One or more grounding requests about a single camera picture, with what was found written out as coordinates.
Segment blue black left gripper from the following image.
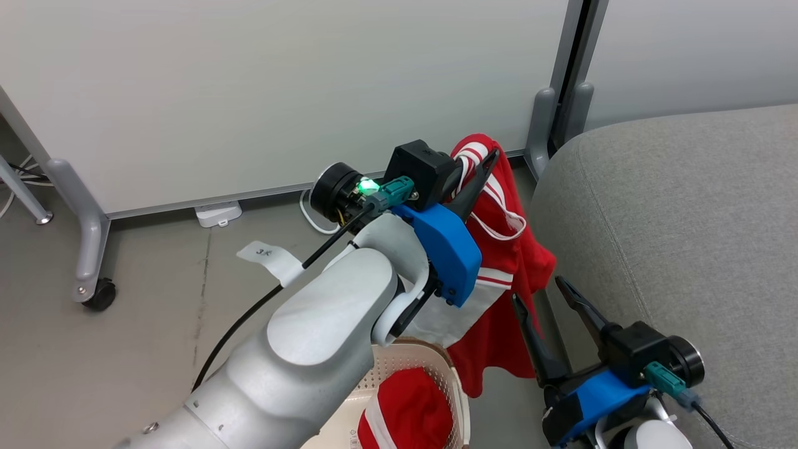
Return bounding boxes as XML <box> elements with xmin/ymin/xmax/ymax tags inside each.
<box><xmin>310</xmin><ymin>148</ymin><xmax>501</xmax><ymax>308</ymax></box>

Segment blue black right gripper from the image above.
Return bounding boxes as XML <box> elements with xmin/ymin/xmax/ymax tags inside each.
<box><xmin>511</xmin><ymin>276</ymin><xmax>706</xmax><ymax>448</ymax></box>

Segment red white striped garment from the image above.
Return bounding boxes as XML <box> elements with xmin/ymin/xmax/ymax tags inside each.
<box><xmin>357</xmin><ymin>367</ymin><xmax>454</xmax><ymax>449</ymax></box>
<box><xmin>408</xmin><ymin>133</ymin><xmax>557</xmax><ymax>398</ymax></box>

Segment cream perforated laundry basket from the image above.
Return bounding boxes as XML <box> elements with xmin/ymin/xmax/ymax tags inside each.
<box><xmin>299</xmin><ymin>337</ymin><xmax>469</xmax><ymax>449</ymax></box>

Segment grey fabric sofa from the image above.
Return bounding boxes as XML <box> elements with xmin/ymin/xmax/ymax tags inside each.
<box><xmin>530</xmin><ymin>104</ymin><xmax>798</xmax><ymax>449</ymax></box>

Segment white paper tag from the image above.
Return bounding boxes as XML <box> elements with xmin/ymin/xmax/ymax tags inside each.
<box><xmin>236</xmin><ymin>241</ymin><xmax>307</xmax><ymax>288</ymax></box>

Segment wide white partition panel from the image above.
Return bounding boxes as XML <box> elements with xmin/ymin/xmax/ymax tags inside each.
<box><xmin>0</xmin><ymin>0</ymin><xmax>584</xmax><ymax>220</ymax></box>

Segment white power adapter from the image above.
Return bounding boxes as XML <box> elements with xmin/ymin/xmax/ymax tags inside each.
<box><xmin>195</xmin><ymin>201</ymin><xmax>243</xmax><ymax>228</ymax></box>

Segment narrow white partition panel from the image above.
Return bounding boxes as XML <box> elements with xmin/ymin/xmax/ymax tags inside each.
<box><xmin>585</xmin><ymin>0</ymin><xmax>798</xmax><ymax>133</ymax></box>

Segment grey partition leg with caster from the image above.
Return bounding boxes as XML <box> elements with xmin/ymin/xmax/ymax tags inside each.
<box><xmin>45</xmin><ymin>158</ymin><xmax>118</xmax><ymax>311</ymax></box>

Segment grey metal table leg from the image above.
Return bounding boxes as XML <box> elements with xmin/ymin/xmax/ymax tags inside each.
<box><xmin>0</xmin><ymin>155</ymin><xmax>54</xmax><ymax>226</ymax></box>

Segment teal left camera connector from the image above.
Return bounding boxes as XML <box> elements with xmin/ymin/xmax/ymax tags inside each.
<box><xmin>365</xmin><ymin>176</ymin><xmax>416</xmax><ymax>211</ymax></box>

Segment teal camera connector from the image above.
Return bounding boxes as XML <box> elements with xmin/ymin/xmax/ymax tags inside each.
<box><xmin>365</xmin><ymin>176</ymin><xmax>416</xmax><ymax>211</ymax></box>
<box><xmin>643</xmin><ymin>362</ymin><xmax>694</xmax><ymax>409</ymax></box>

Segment grey partition foot bracket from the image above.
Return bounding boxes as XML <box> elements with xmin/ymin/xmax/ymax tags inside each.
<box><xmin>525</xmin><ymin>81</ymin><xmax>595</xmax><ymax>181</ymax></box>

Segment teal right camera connector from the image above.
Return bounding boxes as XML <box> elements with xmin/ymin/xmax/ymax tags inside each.
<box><xmin>643</xmin><ymin>362</ymin><xmax>694</xmax><ymax>409</ymax></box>

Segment dark grey partition post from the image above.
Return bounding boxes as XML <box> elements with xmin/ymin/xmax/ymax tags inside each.
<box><xmin>547</xmin><ymin>0</ymin><xmax>610</xmax><ymax>158</ymax></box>

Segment white looped cable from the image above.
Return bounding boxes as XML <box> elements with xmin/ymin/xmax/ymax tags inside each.
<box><xmin>299</xmin><ymin>187</ymin><xmax>342</xmax><ymax>236</ymax></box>

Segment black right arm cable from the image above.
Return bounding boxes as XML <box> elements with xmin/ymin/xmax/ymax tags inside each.
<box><xmin>691</xmin><ymin>402</ymin><xmax>736</xmax><ymax>449</ymax></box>

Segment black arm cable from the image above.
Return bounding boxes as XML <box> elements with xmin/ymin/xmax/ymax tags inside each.
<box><xmin>691</xmin><ymin>402</ymin><xmax>736</xmax><ymax>449</ymax></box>
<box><xmin>190</xmin><ymin>206</ymin><xmax>375</xmax><ymax>393</ymax></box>

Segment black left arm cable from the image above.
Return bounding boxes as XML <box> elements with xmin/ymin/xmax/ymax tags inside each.
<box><xmin>190</xmin><ymin>206</ymin><xmax>375</xmax><ymax>393</ymax></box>

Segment tangled floor cables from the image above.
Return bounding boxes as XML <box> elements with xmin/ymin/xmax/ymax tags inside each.
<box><xmin>0</xmin><ymin>155</ymin><xmax>54</xmax><ymax>220</ymax></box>

